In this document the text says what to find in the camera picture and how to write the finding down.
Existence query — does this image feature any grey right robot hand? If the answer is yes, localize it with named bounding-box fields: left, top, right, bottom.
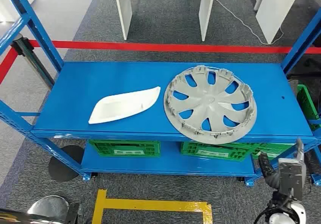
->
left=258, top=138, right=307, bottom=201

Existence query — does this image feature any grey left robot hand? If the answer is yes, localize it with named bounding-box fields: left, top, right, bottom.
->
left=64, top=202, right=81, bottom=224

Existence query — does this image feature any grey plastic wheel hubcap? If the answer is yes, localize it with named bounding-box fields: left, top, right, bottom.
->
left=164, top=65, right=258, bottom=146

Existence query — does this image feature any blue metal shelf rack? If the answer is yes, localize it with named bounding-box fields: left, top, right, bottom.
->
left=0, top=0, right=321, bottom=187
left=310, top=116, right=321, bottom=187

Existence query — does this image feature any white curved plastic part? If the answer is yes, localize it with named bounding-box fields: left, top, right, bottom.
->
left=88, top=86, right=161, bottom=125

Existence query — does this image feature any chrome stanchion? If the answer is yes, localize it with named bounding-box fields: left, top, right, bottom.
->
left=0, top=195, right=70, bottom=224

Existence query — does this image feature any black round floor base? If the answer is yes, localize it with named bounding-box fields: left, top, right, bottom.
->
left=48, top=145, right=85, bottom=182

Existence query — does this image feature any green plastic crate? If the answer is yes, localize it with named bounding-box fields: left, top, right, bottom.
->
left=89, top=140, right=161, bottom=158
left=252, top=84, right=321, bottom=161
left=180, top=141, right=255, bottom=162

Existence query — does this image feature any yellow floor tape square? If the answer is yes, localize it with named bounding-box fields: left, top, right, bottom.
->
left=91, top=189, right=213, bottom=224

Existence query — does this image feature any black-headed barrier stanchion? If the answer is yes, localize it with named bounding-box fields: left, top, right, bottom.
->
left=11, top=34, right=55, bottom=89

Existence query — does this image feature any white desk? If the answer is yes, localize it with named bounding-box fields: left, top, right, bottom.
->
left=112, top=0, right=218, bottom=42
left=245, top=0, right=321, bottom=45

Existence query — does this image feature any red barrier belt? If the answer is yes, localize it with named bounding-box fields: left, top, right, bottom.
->
left=28, top=40, right=321, bottom=55
left=0, top=47, right=19, bottom=84

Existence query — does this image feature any white floor cable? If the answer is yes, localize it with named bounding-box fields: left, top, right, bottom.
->
left=214, top=0, right=285, bottom=46

